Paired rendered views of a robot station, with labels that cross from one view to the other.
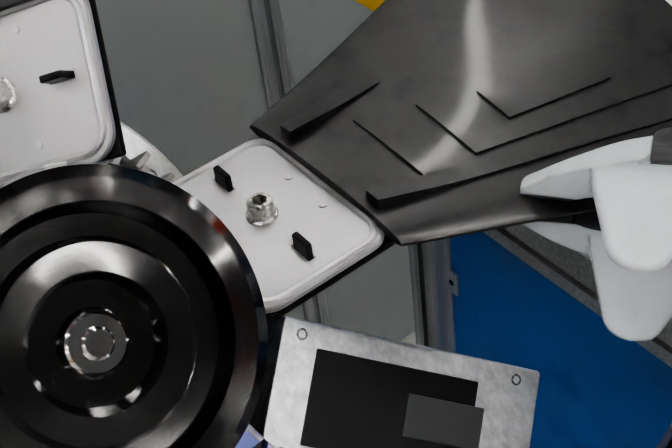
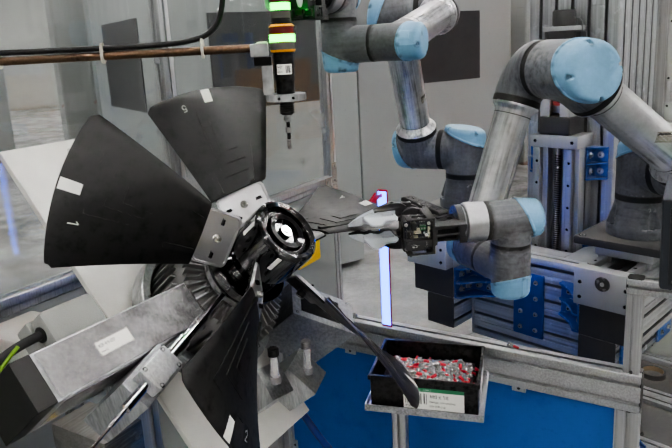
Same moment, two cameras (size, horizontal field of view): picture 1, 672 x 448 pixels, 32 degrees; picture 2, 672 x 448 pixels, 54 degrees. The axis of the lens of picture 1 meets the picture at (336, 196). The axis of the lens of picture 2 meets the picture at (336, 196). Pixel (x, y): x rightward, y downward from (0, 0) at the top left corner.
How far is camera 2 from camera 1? 0.85 m
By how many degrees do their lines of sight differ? 36
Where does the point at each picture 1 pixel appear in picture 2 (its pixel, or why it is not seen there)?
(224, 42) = not seen: hidden behind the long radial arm
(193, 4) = not seen: hidden behind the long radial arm
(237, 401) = (312, 244)
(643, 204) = (374, 219)
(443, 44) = (319, 212)
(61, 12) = (257, 186)
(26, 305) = (274, 221)
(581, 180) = (360, 220)
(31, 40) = (250, 192)
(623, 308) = (375, 245)
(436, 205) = (332, 228)
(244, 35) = not seen: hidden behind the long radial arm
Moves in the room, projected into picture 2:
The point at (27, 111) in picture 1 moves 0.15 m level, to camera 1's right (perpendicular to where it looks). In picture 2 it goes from (251, 206) to (328, 194)
